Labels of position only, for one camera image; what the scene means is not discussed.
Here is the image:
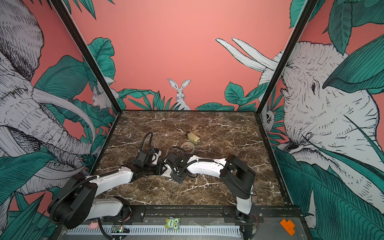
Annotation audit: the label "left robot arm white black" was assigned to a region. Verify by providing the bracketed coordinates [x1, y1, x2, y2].
[48, 145, 164, 229]

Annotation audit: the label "pink object on shelf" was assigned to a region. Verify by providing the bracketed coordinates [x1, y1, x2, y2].
[88, 222, 99, 230]

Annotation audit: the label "orange plastic blocks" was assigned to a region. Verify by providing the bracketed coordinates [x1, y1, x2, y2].
[280, 219, 296, 236]

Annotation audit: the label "white slotted cable duct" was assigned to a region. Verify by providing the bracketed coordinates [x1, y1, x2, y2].
[65, 224, 242, 237]

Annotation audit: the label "spice jar black lid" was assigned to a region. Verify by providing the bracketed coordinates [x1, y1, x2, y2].
[186, 132, 200, 145]

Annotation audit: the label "small circuit board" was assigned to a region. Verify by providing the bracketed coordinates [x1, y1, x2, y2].
[111, 226, 131, 234]

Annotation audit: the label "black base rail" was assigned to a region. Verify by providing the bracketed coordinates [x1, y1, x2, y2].
[105, 205, 304, 224]

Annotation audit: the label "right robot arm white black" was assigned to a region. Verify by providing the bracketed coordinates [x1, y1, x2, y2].
[162, 153, 256, 223]

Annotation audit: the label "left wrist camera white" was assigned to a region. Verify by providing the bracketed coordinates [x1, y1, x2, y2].
[151, 148, 162, 165]

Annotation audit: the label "white red remote control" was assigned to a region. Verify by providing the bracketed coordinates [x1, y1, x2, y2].
[162, 168, 172, 178]

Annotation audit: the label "white tape roll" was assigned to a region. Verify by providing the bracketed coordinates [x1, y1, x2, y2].
[181, 142, 195, 154]

